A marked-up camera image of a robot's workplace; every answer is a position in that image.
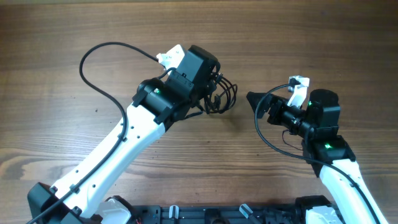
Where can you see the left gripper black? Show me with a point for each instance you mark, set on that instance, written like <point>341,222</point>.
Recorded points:
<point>209,87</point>

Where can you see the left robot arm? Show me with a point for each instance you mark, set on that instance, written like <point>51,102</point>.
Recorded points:
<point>80,195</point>

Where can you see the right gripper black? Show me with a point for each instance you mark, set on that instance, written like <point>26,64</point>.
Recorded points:
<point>278,103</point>

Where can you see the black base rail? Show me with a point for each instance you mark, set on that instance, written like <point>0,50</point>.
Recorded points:
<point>285,213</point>

